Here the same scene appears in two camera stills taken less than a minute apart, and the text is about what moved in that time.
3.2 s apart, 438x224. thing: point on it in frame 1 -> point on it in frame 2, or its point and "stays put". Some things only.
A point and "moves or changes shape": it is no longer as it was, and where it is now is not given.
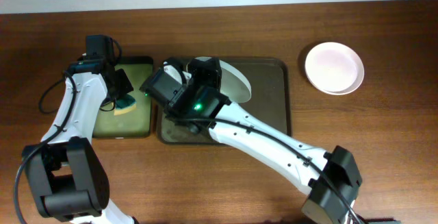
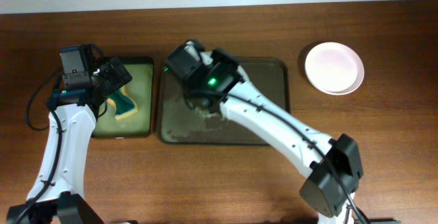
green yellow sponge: x=125 y=105 moves or changes shape
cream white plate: x=360 y=75 stays put
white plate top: x=332 y=66 stays put
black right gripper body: x=204 y=75 -> x=217 y=55
